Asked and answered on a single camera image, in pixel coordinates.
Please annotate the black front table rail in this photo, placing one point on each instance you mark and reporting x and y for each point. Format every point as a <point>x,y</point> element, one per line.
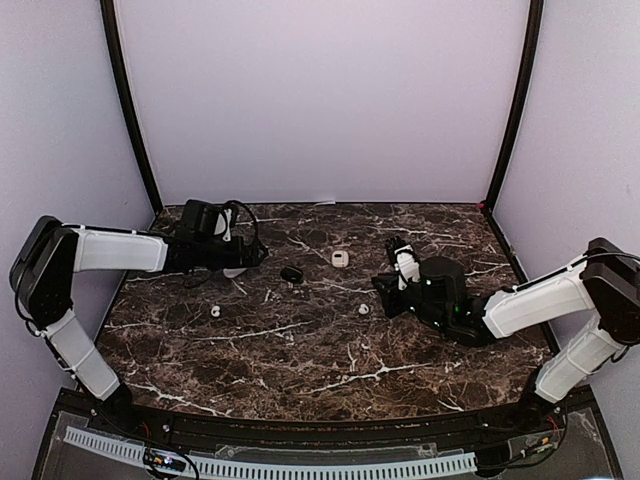
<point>197,430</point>

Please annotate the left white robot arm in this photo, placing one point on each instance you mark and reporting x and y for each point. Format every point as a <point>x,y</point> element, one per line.
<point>42,275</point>

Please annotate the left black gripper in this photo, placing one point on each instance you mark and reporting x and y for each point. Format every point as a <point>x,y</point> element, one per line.
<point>238,260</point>

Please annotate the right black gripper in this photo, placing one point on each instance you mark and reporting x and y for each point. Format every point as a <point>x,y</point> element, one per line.
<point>388,294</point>

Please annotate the beige gold-rimmed charging case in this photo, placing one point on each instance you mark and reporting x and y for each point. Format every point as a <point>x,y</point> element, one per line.
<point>340,259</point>

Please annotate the left black frame post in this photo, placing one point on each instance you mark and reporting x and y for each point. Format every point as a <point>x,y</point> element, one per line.
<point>126,101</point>

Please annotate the black round charging case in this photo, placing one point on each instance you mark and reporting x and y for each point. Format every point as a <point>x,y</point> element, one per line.
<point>292,274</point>

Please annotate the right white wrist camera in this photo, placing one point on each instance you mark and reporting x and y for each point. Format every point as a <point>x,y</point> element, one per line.
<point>404,260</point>

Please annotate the right black frame post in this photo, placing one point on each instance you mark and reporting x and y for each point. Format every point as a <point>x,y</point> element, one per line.
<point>525,70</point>

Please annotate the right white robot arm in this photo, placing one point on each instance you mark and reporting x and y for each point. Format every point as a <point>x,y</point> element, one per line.
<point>604,281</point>

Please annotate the black frame post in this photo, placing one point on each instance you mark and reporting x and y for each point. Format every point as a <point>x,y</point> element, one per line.
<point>126,101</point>
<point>525,70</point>

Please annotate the white oval charging case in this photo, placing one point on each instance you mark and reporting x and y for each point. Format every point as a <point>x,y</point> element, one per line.
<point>232,273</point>

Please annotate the white slotted cable duct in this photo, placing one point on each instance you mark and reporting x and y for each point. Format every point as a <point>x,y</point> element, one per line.
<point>255,463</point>

